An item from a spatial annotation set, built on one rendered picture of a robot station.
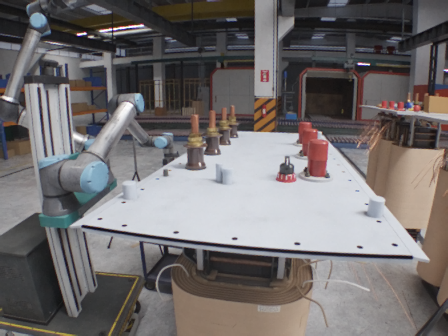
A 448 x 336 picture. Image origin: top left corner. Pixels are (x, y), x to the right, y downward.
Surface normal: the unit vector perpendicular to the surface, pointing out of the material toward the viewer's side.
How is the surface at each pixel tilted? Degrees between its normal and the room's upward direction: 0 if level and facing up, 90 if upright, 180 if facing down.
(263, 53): 90
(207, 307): 90
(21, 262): 90
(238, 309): 90
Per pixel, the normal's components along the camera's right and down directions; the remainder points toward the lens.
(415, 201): -0.20, 0.25
